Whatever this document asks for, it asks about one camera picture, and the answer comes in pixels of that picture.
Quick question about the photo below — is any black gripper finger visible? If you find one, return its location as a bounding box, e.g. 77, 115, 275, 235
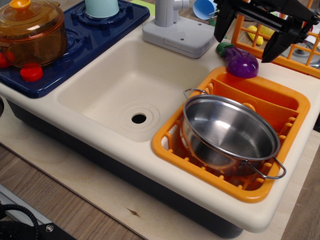
262, 24, 307, 63
214, 2, 241, 43

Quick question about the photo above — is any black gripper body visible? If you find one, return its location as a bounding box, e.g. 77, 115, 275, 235
214, 0, 320, 36

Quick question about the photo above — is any purple toy eggplant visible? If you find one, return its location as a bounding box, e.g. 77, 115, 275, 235
216, 42, 259, 79

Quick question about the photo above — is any stainless steel pan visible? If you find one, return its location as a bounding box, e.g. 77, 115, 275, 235
180, 88, 287, 180

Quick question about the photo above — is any green toy chili pepper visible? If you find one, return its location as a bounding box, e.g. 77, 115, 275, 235
208, 18, 216, 27

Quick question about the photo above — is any blue plastic cup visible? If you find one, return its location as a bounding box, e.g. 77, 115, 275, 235
192, 0, 218, 20

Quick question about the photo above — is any yellow green toy pear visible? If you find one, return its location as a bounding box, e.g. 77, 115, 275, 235
260, 25, 275, 37

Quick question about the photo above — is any steel pot lid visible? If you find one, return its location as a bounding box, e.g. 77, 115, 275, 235
281, 40, 320, 69

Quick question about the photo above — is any yellow toy corn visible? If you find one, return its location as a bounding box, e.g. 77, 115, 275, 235
247, 25, 264, 46

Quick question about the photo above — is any grey toy faucet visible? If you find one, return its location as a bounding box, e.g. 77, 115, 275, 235
142, 0, 217, 59

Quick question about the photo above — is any orange dish drainer basket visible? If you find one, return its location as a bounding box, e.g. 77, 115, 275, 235
151, 66, 310, 203

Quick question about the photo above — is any light teal cup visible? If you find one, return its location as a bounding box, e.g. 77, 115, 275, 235
85, 0, 120, 18

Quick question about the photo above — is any navy blue toy stove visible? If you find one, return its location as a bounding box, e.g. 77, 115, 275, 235
0, 0, 150, 99

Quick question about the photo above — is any cream toy sink unit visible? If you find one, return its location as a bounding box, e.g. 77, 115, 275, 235
0, 26, 320, 234

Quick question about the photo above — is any amber transparent pot with lid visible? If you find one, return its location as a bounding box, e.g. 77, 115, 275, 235
0, 0, 68, 68

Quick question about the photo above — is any light plywood base board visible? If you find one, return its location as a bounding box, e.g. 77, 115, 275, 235
0, 106, 320, 240

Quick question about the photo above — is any red stove knob at edge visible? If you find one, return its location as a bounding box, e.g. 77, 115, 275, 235
0, 53, 12, 69

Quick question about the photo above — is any orange wire dish rack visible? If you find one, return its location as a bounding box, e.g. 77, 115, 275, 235
231, 1, 320, 78

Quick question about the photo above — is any black bracket with screw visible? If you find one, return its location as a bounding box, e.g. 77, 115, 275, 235
39, 222, 76, 240

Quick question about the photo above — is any black braided cable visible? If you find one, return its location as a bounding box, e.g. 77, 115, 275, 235
0, 203, 42, 240

